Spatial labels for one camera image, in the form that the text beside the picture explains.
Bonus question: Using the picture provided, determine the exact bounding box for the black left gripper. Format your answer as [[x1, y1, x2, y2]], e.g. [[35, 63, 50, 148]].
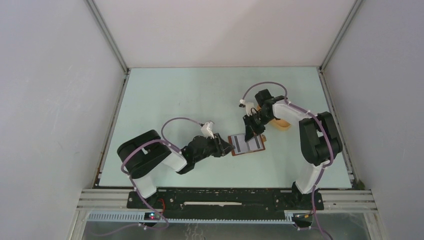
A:
[[193, 133, 235, 164]]

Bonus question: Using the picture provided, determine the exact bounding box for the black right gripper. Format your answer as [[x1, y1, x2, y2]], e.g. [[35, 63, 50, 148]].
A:
[[242, 111, 274, 142]]

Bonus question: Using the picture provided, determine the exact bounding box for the brown leather card holder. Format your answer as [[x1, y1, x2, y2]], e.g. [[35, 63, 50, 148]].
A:
[[228, 133, 266, 157]]

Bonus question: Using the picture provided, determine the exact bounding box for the silver VIP card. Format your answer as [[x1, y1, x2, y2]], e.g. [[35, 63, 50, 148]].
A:
[[228, 133, 250, 156]]

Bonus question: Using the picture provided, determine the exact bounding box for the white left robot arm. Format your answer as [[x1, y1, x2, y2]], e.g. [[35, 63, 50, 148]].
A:
[[116, 129, 235, 208]]

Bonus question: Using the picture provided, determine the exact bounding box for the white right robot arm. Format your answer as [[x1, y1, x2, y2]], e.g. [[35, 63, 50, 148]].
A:
[[239, 89, 343, 209]]

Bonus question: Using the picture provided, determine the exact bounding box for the orange plastic tray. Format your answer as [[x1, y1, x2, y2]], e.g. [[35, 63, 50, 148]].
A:
[[256, 105, 291, 132]]

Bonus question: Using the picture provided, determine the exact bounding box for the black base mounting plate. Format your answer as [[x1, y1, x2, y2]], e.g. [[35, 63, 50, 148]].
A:
[[126, 187, 324, 221]]

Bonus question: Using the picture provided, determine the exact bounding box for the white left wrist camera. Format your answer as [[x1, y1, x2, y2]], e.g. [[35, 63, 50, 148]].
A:
[[200, 121, 215, 139]]

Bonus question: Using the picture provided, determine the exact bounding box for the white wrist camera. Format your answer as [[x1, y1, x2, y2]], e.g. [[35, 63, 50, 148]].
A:
[[200, 121, 215, 139], [239, 99, 256, 116]]

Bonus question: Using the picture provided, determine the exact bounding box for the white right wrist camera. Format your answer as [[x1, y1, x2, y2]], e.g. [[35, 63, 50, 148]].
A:
[[239, 99, 256, 116]]

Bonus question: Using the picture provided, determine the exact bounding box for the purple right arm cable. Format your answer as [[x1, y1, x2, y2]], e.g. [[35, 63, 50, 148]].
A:
[[240, 81, 335, 240]]

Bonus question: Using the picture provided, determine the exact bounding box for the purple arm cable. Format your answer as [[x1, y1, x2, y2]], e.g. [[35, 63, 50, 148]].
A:
[[89, 117, 206, 238], [240, 81, 335, 240]]

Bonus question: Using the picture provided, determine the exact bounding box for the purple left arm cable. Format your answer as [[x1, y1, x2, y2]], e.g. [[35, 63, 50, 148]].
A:
[[89, 117, 206, 238]]

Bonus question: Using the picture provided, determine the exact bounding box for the white cable duct strip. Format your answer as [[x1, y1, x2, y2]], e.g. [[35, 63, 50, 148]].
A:
[[86, 211, 294, 224]]

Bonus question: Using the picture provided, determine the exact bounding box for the aluminium frame rail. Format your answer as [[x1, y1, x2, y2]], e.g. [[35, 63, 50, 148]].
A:
[[76, 189, 378, 214]]

